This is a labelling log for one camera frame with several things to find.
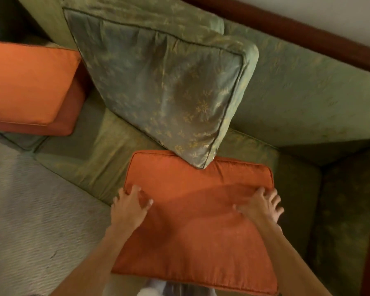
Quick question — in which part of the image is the person's left hand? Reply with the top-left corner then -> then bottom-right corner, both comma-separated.
111,184 -> 154,236

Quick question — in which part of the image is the person's right hand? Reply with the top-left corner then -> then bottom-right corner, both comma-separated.
233,187 -> 285,228

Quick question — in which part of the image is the orange seat cushion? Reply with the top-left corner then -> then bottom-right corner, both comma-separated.
111,150 -> 279,296

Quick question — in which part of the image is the person's right forearm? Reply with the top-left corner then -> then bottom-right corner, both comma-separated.
253,222 -> 330,296

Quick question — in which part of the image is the person's left forearm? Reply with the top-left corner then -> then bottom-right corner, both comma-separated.
49,227 -> 137,296

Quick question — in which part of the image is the person's grey white clothing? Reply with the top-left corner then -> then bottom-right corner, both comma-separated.
137,278 -> 217,296

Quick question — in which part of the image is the green patterned sofa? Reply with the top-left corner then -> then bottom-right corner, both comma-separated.
0,0 -> 370,296

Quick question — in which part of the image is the green patterned back cushion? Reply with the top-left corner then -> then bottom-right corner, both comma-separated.
61,0 -> 260,170

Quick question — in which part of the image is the orange thick cushion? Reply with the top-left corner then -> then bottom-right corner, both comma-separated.
0,41 -> 86,136

